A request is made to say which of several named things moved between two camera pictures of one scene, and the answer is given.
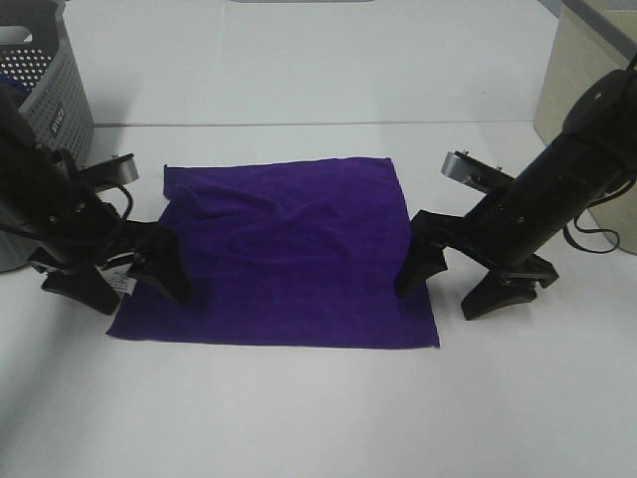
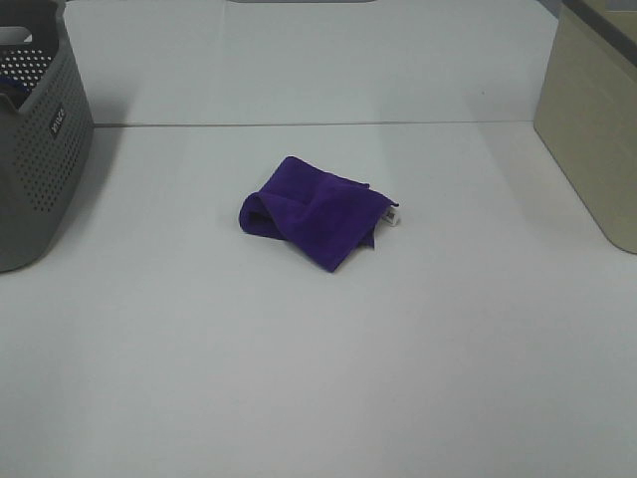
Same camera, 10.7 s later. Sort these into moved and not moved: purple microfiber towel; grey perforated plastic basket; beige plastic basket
Moved: purple microfiber towel
Not moved: grey perforated plastic basket; beige plastic basket
